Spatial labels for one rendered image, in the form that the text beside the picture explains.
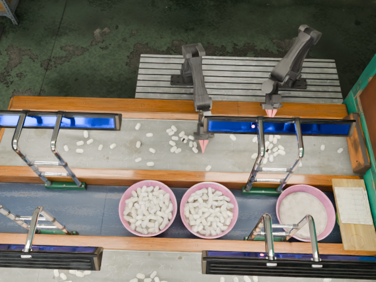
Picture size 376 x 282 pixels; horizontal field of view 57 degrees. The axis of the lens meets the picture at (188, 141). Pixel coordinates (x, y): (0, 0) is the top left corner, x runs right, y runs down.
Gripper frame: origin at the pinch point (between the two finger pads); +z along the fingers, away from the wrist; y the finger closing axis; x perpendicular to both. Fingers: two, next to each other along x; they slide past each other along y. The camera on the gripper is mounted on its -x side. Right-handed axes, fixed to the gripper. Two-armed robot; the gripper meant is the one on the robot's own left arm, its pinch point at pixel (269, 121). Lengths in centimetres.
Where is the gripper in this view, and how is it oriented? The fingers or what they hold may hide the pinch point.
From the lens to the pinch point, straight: 181.8
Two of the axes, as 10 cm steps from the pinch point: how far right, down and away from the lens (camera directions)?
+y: 10.0, 0.3, -0.2
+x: 0.2, -2.1, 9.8
